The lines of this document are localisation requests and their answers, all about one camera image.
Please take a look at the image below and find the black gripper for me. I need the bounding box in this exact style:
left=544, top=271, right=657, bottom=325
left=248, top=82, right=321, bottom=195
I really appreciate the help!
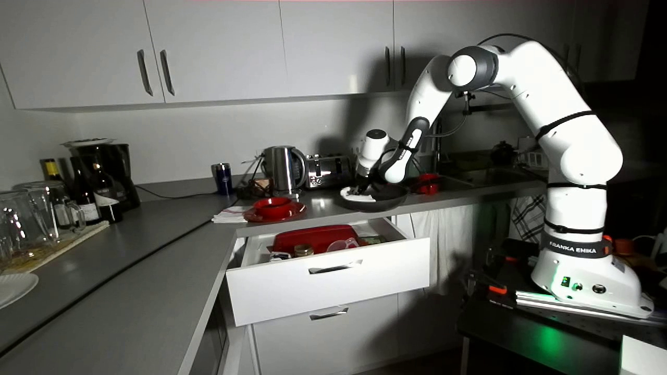
left=359, top=173, right=396, bottom=197

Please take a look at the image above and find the white cloth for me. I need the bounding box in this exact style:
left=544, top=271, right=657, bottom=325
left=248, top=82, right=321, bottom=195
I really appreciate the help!
left=337, top=186, right=378, bottom=206

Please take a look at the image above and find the dark plate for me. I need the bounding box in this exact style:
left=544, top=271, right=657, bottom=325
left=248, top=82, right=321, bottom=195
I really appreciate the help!
left=333, top=181, right=408, bottom=213

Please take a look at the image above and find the white plate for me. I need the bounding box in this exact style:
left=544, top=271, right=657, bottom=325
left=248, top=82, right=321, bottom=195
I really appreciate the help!
left=0, top=271, right=39, bottom=310

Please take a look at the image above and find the chrome toaster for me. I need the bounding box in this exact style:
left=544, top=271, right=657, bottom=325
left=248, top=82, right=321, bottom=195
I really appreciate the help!
left=302, top=152, right=352, bottom=191

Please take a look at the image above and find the small red cup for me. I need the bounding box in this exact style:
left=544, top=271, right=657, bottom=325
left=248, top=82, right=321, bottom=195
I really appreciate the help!
left=414, top=173, right=444, bottom=197

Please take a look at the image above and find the white curtain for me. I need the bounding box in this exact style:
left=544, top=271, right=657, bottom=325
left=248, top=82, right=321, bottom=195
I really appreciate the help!
left=391, top=204, right=487, bottom=287

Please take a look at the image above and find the steel electric kettle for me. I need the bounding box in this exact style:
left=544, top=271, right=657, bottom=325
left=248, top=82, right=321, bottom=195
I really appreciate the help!
left=259, top=143, right=308, bottom=195

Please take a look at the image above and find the red bowl on counter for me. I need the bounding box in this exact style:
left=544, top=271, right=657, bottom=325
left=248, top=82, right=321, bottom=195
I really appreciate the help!
left=241, top=199, right=308, bottom=225

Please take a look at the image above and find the open white drawer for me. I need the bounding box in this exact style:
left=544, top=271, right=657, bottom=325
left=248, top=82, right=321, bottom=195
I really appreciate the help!
left=223, top=216, right=433, bottom=330

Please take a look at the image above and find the small brown jar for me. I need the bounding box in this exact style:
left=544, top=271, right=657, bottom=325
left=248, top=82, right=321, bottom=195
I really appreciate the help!
left=247, top=173, right=274, bottom=199

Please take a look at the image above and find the white napkin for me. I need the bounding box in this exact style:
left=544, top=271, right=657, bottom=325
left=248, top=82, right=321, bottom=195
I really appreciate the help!
left=209, top=204, right=250, bottom=226

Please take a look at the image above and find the checkered towel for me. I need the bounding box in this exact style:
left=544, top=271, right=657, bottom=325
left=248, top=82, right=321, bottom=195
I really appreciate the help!
left=508, top=193, right=550, bottom=245

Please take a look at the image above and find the black control box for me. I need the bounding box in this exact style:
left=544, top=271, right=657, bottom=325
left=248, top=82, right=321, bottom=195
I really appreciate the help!
left=471, top=237, right=558, bottom=315

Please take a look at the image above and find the closed white drawer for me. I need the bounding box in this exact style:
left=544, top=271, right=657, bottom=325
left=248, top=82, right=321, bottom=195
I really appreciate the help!
left=247, top=290, right=420, bottom=375

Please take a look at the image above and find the shadowed white cabinet door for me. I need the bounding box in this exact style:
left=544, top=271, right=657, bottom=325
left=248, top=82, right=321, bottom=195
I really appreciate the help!
left=391, top=0, right=503, bottom=95

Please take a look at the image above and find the black robot cart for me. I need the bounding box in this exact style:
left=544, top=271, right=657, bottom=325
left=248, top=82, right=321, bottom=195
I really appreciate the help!
left=457, top=237, right=667, bottom=375

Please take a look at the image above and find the black coffee maker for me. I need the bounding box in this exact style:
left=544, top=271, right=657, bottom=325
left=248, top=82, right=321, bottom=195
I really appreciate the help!
left=61, top=135, right=141, bottom=225

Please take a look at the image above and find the dark wine bottle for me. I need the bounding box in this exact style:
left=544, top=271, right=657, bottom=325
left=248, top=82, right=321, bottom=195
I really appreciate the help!
left=68, top=155, right=103, bottom=225

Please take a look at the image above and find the slim dark bottle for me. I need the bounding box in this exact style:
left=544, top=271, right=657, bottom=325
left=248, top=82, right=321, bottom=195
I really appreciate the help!
left=58, top=156, right=82, bottom=226

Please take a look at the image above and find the white box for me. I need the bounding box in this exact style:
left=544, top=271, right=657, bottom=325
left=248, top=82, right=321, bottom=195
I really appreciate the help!
left=620, top=334, right=667, bottom=375

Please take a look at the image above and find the wooden cutting board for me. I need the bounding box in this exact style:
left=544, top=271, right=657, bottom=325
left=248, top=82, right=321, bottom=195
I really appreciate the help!
left=0, top=218, right=112, bottom=275

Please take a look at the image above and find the bottle with yellow cap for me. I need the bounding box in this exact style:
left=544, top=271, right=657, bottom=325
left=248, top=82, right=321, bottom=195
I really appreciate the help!
left=37, top=156, right=71, bottom=231

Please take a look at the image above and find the wide white cabinet door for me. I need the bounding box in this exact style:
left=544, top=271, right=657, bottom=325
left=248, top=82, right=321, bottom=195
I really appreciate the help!
left=0, top=0, right=166, bottom=113

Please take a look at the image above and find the clear drinking glass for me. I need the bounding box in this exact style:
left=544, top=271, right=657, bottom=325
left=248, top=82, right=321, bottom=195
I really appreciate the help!
left=0, top=191, right=29, bottom=261
left=11, top=181, right=61, bottom=245

